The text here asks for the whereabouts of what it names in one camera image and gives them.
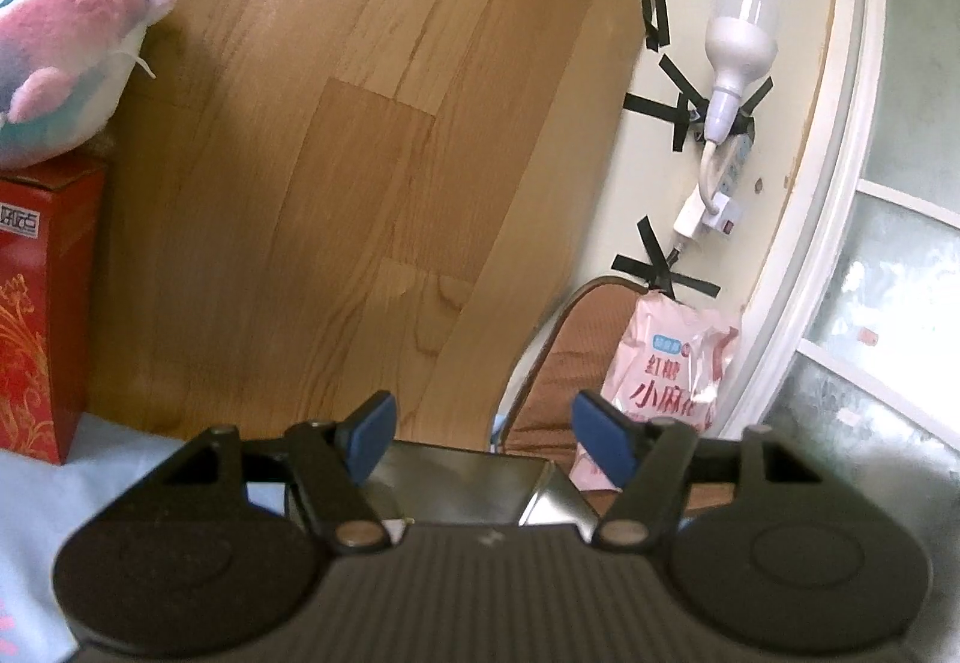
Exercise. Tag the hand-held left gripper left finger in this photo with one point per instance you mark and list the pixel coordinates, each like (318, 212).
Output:
(371, 434)

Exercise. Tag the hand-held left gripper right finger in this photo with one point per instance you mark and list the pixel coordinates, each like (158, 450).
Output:
(604, 442)

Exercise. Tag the dark sheep wool box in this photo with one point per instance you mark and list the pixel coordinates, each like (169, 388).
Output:
(465, 483)

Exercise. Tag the chair with brown cushion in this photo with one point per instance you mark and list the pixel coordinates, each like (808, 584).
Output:
(570, 363)

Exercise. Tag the pink snack bag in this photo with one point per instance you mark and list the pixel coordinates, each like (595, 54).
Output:
(667, 363)

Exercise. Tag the wooden headboard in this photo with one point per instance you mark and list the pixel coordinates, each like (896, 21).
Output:
(337, 145)

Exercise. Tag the white framed glass door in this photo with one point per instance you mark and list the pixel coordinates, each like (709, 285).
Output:
(825, 243)

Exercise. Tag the white power strip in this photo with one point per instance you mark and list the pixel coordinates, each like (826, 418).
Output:
(731, 172)

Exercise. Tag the black tape strips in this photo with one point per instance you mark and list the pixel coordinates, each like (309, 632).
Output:
(652, 106)

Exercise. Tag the red gift bag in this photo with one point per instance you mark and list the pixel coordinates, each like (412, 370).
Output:
(45, 303)

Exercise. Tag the blue printed bed sheet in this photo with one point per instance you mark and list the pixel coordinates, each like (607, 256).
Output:
(30, 558)

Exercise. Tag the white light bulb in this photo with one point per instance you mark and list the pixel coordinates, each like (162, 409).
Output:
(739, 40)

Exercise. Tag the pink white plush toy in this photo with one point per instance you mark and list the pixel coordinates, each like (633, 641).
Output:
(67, 48)

